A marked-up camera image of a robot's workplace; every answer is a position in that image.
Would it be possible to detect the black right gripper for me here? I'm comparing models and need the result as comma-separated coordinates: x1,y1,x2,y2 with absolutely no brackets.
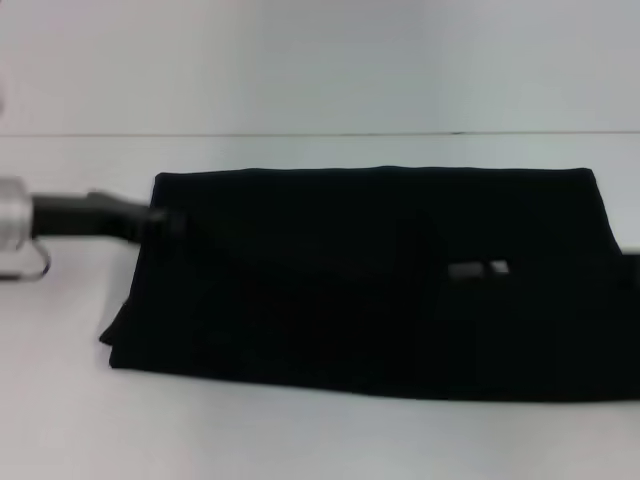
618,249,640,287

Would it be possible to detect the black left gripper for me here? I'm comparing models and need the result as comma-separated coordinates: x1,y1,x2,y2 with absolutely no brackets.
30,188,190,246

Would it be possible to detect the black shirt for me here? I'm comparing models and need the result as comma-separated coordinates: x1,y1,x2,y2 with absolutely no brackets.
97,166,640,404

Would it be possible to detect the left gripper cable with plug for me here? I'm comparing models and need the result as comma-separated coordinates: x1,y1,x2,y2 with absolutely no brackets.
0,239,53,280

